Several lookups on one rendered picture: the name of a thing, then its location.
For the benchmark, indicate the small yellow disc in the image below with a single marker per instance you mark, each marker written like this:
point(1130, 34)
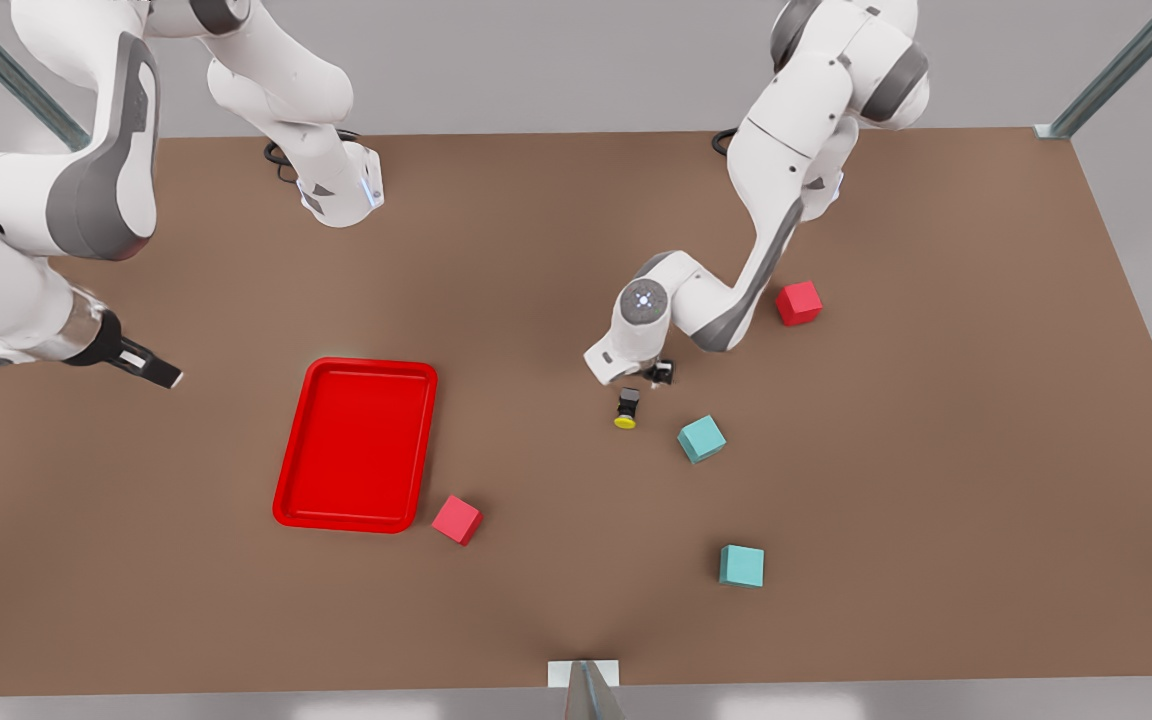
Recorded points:
point(625, 423)

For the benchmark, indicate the light red cube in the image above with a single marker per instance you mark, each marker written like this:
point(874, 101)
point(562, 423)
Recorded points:
point(457, 520)

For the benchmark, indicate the teal cube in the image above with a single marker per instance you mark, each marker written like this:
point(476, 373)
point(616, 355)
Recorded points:
point(741, 566)
point(701, 439)

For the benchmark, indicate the silver frame post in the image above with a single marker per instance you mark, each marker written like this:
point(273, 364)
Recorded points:
point(588, 690)
point(1116, 72)
point(11, 72)

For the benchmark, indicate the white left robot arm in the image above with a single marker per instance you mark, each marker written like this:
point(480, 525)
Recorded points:
point(786, 150)

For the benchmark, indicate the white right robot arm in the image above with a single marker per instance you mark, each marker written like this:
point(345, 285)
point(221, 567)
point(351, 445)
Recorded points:
point(16, 210)

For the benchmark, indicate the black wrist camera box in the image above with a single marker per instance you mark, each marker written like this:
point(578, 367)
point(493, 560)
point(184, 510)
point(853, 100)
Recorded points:
point(661, 373)

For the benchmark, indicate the red rectangular tray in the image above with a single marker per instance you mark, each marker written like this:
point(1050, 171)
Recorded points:
point(356, 445)

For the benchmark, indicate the deep red cube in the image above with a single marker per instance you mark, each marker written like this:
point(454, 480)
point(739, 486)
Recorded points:
point(798, 303)

